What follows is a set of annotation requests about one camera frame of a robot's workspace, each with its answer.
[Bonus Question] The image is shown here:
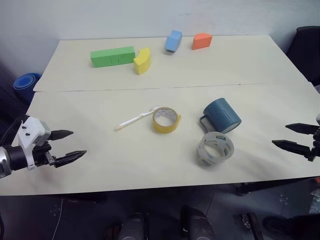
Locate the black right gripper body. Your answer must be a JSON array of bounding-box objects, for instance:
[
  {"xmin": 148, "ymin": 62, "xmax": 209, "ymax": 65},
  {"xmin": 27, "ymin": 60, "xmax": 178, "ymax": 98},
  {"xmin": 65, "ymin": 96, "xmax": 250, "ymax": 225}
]
[{"xmin": 308, "ymin": 129, "xmax": 320, "ymax": 164}]

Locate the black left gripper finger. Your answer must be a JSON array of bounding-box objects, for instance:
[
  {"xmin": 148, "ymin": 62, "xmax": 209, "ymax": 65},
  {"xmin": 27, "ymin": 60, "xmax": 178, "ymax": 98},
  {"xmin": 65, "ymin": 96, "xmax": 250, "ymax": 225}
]
[
  {"xmin": 49, "ymin": 129, "xmax": 75, "ymax": 142},
  {"xmin": 53, "ymin": 149, "xmax": 88, "ymax": 168}
]

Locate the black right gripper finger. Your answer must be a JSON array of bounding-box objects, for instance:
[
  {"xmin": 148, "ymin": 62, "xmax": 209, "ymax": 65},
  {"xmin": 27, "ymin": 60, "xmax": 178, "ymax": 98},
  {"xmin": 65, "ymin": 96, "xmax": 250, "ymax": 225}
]
[
  {"xmin": 271, "ymin": 139, "xmax": 314, "ymax": 160},
  {"xmin": 285, "ymin": 122, "xmax": 320, "ymax": 136}
]

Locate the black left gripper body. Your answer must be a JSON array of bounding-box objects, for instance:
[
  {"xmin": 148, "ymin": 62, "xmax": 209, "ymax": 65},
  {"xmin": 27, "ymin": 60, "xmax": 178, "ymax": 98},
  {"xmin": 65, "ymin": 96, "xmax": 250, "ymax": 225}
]
[{"xmin": 32, "ymin": 140, "xmax": 57, "ymax": 168}]

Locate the blue bucket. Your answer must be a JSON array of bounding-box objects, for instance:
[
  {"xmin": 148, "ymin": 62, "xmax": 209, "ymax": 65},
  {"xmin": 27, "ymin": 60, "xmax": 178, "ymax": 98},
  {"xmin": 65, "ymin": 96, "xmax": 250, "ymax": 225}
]
[{"xmin": 12, "ymin": 72, "xmax": 42, "ymax": 106}]

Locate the white toothbrush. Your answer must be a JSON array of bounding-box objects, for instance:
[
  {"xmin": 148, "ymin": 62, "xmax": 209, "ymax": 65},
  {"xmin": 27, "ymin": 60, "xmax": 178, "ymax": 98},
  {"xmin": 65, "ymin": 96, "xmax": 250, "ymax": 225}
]
[{"xmin": 114, "ymin": 105, "xmax": 161, "ymax": 132}]

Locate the clear tape roll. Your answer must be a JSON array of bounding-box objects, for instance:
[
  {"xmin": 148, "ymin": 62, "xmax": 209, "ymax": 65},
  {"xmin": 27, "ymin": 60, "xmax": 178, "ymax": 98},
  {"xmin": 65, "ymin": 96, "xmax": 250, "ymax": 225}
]
[{"xmin": 195, "ymin": 131, "xmax": 235, "ymax": 168}]

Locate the teal ribbed mug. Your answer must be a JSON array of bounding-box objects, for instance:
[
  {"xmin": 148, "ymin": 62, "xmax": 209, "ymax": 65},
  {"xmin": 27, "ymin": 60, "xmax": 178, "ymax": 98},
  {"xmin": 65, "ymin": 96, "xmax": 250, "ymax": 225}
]
[{"xmin": 199, "ymin": 97, "xmax": 243, "ymax": 134}]

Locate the black chair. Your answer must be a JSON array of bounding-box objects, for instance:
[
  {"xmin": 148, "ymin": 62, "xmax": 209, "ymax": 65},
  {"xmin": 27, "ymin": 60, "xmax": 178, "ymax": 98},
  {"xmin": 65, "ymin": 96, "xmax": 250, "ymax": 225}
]
[{"xmin": 284, "ymin": 25, "xmax": 320, "ymax": 86}]

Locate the green rectangular foam block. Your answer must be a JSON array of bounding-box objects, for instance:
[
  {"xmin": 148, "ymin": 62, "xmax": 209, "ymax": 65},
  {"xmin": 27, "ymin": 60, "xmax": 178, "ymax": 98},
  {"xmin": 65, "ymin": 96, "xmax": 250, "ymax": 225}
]
[{"xmin": 90, "ymin": 45, "xmax": 137, "ymax": 69}]

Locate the dark rounded shape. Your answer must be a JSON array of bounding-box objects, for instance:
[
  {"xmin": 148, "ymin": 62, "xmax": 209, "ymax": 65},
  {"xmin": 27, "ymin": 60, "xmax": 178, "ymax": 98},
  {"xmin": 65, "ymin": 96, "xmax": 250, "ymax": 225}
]
[
  {"xmin": 116, "ymin": 212, "xmax": 149, "ymax": 240},
  {"xmin": 179, "ymin": 204, "xmax": 216, "ymax": 240}
]

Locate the yellow tape roll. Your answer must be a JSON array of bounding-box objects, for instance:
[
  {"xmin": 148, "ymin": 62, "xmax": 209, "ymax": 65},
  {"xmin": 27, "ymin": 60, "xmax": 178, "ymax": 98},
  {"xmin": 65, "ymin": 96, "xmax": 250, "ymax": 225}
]
[{"xmin": 152, "ymin": 106, "xmax": 183, "ymax": 135}]

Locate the yellow curved foam block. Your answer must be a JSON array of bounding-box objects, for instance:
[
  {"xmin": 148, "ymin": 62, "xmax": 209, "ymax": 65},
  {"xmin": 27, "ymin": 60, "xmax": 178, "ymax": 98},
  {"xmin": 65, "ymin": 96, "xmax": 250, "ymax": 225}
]
[{"xmin": 133, "ymin": 47, "xmax": 153, "ymax": 76}]

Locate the orange foam block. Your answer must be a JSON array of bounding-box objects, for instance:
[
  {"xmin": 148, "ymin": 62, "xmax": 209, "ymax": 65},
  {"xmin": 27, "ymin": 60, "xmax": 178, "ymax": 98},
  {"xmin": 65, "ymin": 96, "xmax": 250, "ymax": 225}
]
[{"xmin": 191, "ymin": 33, "xmax": 214, "ymax": 51}]

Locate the blue foam block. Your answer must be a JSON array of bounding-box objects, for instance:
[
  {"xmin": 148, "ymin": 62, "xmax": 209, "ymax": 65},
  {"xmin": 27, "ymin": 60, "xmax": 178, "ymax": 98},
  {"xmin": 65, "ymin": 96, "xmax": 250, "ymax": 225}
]
[{"xmin": 164, "ymin": 30, "xmax": 183, "ymax": 53}]

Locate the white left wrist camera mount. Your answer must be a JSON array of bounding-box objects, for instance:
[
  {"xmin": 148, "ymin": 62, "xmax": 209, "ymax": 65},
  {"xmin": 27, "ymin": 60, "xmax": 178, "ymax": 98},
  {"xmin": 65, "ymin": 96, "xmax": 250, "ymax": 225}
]
[{"xmin": 17, "ymin": 115, "xmax": 52, "ymax": 171}]

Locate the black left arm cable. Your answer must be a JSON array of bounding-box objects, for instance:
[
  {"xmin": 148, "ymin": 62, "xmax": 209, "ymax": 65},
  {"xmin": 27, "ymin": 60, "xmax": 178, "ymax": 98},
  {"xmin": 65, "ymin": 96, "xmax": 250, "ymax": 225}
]
[{"xmin": 0, "ymin": 116, "xmax": 26, "ymax": 149}]

